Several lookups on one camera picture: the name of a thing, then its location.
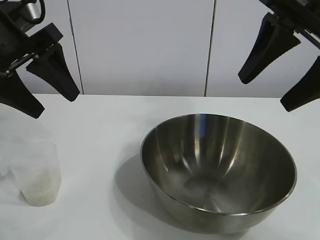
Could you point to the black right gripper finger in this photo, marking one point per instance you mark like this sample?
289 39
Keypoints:
270 50
305 92

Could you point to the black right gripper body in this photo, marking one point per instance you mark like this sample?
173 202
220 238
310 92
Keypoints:
300 15

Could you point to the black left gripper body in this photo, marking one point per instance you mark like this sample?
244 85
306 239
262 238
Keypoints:
10 45

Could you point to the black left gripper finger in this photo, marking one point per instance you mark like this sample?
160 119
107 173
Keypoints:
17 97
57 77

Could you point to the clear plastic measuring cup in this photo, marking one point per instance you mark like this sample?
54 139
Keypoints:
47 160

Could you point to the white rice grains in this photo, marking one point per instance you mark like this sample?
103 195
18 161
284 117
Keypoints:
40 187

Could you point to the stainless steel mixing bowl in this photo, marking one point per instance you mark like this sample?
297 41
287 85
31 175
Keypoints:
225 162

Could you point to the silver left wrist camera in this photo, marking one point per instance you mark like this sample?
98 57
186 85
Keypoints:
32 11

